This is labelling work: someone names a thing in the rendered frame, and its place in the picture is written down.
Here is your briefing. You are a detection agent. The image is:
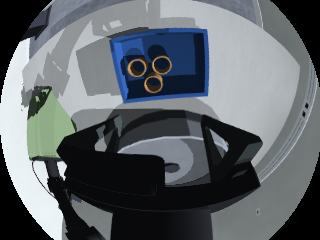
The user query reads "bronze bushing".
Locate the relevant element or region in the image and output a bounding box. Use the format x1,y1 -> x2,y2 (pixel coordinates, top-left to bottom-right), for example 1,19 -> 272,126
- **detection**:
144,72 -> 162,93
127,57 -> 148,77
152,55 -> 171,74

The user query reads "blue open crate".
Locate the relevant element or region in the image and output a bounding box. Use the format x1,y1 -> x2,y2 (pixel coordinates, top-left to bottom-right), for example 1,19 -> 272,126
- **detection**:
109,28 -> 209,104

